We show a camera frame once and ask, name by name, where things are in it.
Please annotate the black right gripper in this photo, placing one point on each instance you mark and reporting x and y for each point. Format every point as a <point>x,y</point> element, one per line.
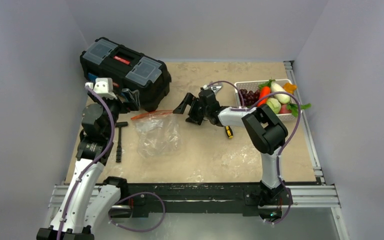
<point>194,110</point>

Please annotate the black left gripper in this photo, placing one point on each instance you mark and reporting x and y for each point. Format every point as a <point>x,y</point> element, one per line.
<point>129,105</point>

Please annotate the clear zip top bag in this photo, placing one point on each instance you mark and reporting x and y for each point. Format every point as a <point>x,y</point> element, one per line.
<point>158,132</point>

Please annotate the orange toy carrot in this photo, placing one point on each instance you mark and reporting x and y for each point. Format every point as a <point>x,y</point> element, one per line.
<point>265,89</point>

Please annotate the white toy radish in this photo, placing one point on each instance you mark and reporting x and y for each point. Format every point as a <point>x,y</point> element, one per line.
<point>280,95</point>

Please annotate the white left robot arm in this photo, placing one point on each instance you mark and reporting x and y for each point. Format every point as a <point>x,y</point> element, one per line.
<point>79,215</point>

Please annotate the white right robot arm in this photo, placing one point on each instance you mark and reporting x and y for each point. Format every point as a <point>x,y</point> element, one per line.
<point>266,131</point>

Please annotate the black plastic toolbox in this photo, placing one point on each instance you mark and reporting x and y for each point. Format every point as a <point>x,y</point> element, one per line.
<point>128,69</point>

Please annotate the black hammer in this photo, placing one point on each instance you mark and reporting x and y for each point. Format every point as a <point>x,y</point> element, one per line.
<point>119,149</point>

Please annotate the yellow black screwdriver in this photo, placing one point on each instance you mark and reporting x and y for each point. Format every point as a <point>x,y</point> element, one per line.
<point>229,132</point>

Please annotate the purple toy grapes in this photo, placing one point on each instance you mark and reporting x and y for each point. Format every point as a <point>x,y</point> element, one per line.
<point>250,97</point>

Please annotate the green toy cabbage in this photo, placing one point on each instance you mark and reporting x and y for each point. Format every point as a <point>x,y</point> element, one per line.
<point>274,105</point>

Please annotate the red toy peach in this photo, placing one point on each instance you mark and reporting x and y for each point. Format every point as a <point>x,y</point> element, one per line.
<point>284,109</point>

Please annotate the orange toy pepper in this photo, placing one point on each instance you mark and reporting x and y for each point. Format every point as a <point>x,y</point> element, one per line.
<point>290,88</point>

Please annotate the green leafy toy vegetable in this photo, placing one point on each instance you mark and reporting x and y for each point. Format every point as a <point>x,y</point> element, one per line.
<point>294,108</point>

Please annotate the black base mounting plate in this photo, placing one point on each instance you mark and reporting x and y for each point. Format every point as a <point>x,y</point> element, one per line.
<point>250,199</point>

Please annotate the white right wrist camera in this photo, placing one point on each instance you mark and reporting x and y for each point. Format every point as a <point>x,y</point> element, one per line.
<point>207,90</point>

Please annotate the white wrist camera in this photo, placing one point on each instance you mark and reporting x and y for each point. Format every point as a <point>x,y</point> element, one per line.
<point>207,90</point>
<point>103,87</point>

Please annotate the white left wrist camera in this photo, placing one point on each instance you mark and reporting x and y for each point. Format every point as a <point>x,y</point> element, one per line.
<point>103,87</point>

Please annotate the red handled adjustable wrench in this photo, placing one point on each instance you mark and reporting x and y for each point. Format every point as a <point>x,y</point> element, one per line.
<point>216,87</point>

